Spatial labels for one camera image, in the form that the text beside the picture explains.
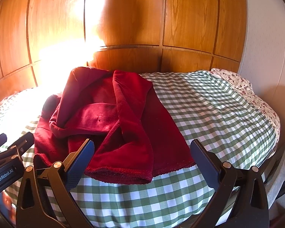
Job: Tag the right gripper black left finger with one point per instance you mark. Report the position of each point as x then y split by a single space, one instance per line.
33 207

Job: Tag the dark red fleece garment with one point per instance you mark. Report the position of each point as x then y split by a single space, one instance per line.
134 135

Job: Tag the grey upholstered chair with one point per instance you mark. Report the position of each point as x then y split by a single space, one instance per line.
274 180

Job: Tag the green white checkered bedspread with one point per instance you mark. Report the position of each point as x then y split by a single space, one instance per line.
204 107

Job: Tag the floral pillow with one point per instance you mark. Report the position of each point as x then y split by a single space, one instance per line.
244 88

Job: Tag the wooden panel headboard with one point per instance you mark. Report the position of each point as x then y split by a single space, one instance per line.
41 41

